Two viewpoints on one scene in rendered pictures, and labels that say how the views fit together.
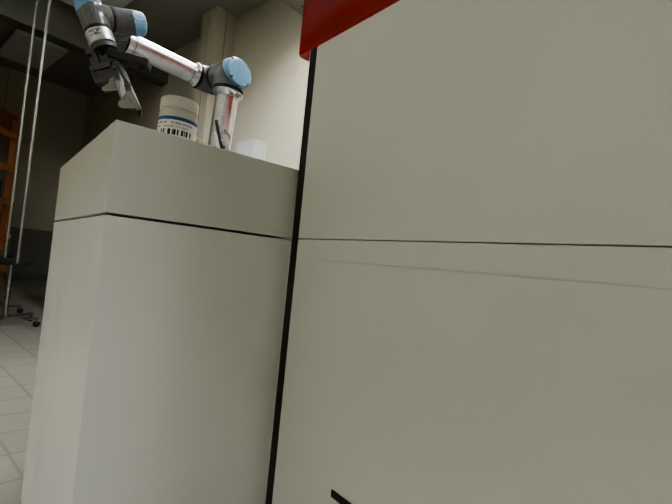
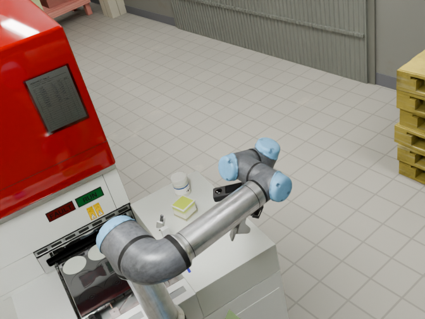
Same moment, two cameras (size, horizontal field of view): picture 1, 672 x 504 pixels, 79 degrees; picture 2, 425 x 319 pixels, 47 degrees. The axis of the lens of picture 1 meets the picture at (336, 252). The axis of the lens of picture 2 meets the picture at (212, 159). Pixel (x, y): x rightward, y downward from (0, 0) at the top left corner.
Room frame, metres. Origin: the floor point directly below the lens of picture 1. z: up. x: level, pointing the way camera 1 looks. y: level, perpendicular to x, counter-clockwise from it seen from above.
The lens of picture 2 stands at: (2.37, 1.02, 2.32)
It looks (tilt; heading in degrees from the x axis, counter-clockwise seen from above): 35 degrees down; 198
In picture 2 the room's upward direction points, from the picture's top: 14 degrees counter-clockwise
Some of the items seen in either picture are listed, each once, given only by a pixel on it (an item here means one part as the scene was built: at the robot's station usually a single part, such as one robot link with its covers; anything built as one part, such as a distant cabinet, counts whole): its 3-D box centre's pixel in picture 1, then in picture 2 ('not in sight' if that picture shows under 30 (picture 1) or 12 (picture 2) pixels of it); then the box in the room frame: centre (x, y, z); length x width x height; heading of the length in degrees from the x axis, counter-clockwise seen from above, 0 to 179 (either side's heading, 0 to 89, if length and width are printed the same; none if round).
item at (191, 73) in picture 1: (168, 62); (212, 225); (1.51, 0.70, 1.47); 0.49 x 0.11 x 0.12; 139
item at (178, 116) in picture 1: (177, 126); (181, 184); (0.79, 0.33, 1.01); 0.07 x 0.07 x 0.10
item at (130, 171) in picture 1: (161, 198); (200, 235); (0.98, 0.43, 0.89); 0.62 x 0.35 x 0.14; 41
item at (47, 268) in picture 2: not in sight; (88, 240); (1.00, -0.08, 0.89); 0.44 x 0.02 x 0.10; 131
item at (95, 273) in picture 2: not in sight; (107, 266); (1.15, 0.07, 0.90); 0.34 x 0.34 x 0.01; 41
